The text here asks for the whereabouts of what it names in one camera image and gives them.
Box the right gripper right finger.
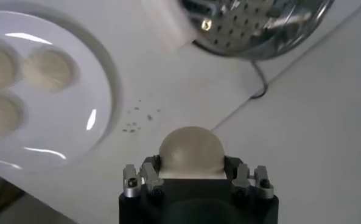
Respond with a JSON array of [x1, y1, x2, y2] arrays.
[[224, 155, 275, 200]]

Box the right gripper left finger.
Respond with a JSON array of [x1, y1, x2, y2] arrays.
[[122, 155, 166, 198]]

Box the stainless steel steamer basket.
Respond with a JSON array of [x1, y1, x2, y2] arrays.
[[180, 0, 336, 60]]

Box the dark crumb specks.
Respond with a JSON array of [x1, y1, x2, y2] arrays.
[[121, 99, 163, 134]]

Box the white round plate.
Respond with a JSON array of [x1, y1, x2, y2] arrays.
[[0, 2, 123, 180]]

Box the grey pot power cord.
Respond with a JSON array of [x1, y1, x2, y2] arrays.
[[249, 59, 269, 100]]

